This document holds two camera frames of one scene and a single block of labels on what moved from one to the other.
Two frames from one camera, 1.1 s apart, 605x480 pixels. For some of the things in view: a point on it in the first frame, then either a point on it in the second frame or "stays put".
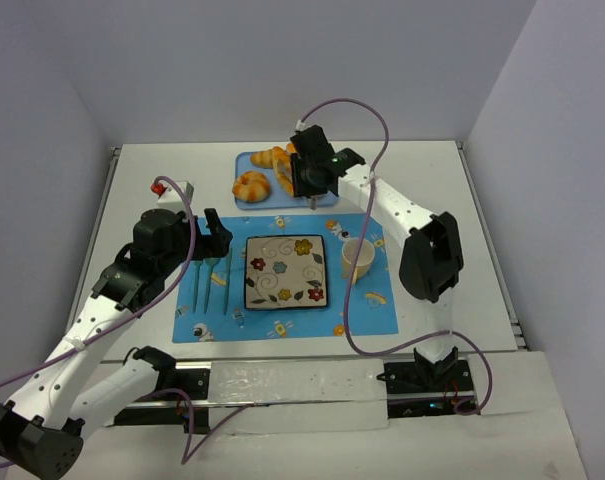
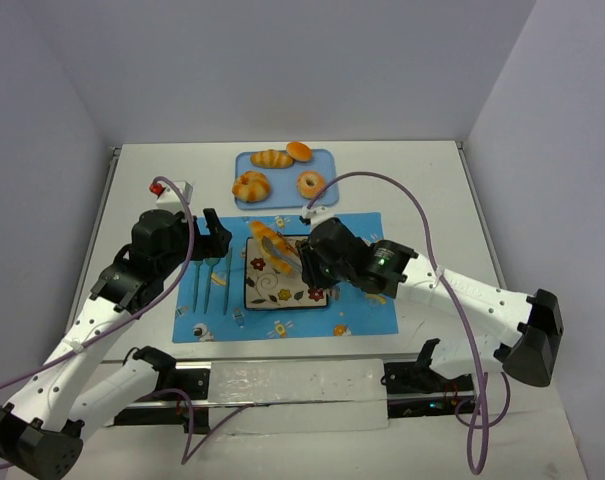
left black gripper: (202, 240) stays put
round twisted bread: (252, 186) stays put
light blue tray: (278, 198) stays put
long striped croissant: (283, 166) -> (281, 253)
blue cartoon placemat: (212, 308) stays put
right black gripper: (308, 185) -> (306, 256)
